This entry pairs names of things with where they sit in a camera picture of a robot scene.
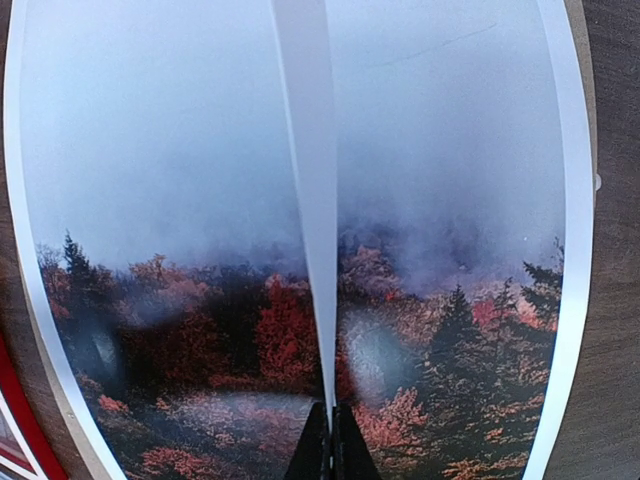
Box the red wooden picture frame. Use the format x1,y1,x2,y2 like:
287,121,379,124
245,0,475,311
1,340,68,480

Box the brown backing board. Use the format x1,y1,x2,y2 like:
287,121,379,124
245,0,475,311
1,1,600,479

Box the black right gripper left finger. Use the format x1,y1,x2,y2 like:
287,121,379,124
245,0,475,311
284,402,331,480

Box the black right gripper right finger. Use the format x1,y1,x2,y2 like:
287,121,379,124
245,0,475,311
331,403,381,480

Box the white photo mat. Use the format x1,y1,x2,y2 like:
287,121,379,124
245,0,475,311
271,1,337,409

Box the red forest photo print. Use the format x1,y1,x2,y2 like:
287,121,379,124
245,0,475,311
17,1,566,479

